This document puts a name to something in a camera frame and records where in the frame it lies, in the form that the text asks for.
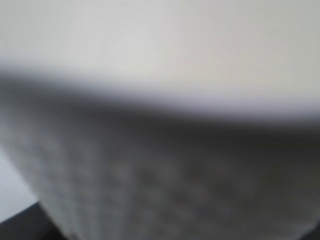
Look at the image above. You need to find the white paper cup green logo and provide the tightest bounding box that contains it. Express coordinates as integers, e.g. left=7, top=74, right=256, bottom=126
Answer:
left=0, top=0, right=320, bottom=240

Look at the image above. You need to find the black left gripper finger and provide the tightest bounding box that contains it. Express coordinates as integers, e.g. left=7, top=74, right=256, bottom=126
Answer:
left=0, top=203, right=65, bottom=240

